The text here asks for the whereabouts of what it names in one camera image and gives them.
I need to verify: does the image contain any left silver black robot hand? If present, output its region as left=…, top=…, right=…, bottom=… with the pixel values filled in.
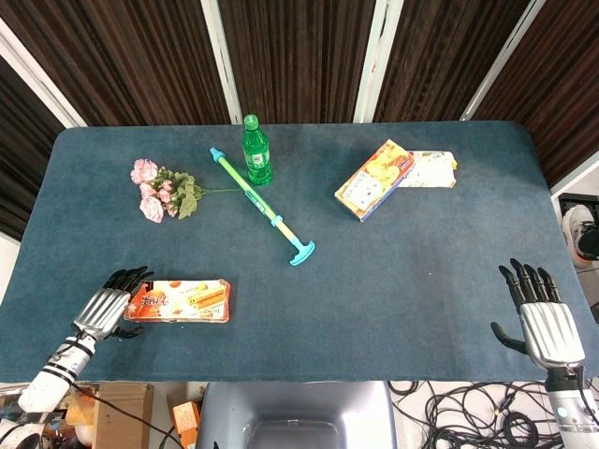
left=72, top=266, right=155, bottom=341

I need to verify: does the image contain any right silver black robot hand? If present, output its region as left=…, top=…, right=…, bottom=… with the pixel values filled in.
left=489, top=257, right=587, bottom=375

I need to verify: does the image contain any orange egg roll box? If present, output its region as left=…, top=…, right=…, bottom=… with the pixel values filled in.
left=124, top=279, right=231, bottom=324

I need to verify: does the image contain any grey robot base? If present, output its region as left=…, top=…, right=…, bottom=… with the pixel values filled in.
left=196, top=381, right=399, bottom=449

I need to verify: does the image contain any orange wooden block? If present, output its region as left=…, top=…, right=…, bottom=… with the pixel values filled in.
left=171, top=400, right=202, bottom=449

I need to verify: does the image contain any white paper food package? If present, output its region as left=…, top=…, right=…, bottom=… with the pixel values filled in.
left=397, top=150, right=459, bottom=189

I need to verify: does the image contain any blue yellow biscuit box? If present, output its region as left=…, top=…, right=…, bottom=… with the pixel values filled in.
left=334, top=138, right=416, bottom=224

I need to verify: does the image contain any white black sneaker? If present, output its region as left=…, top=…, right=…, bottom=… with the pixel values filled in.
left=561, top=204, right=599, bottom=268

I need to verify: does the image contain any pink artificial flower bouquet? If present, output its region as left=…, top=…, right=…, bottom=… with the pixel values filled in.
left=129, top=158, right=242, bottom=224

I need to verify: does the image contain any white shelf unit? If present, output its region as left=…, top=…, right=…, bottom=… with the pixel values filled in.
left=549, top=176, right=599, bottom=324

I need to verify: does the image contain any teal yellow toy water pump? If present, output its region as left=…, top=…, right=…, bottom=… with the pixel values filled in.
left=209, top=146, right=316, bottom=268

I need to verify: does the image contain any green plastic soda bottle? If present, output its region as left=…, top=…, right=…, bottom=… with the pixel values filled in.
left=241, top=114, right=274, bottom=186

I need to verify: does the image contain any dark teal table cloth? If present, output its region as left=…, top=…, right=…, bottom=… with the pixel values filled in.
left=0, top=120, right=599, bottom=384

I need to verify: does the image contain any black cable tangle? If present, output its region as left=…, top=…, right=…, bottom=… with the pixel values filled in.
left=387, top=379, right=562, bottom=449

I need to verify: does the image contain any white partition frame post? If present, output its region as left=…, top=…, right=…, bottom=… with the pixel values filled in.
left=200, top=0, right=243, bottom=125
left=460, top=0, right=547, bottom=122
left=353, top=0, right=404, bottom=123
left=0, top=18, right=89, bottom=128

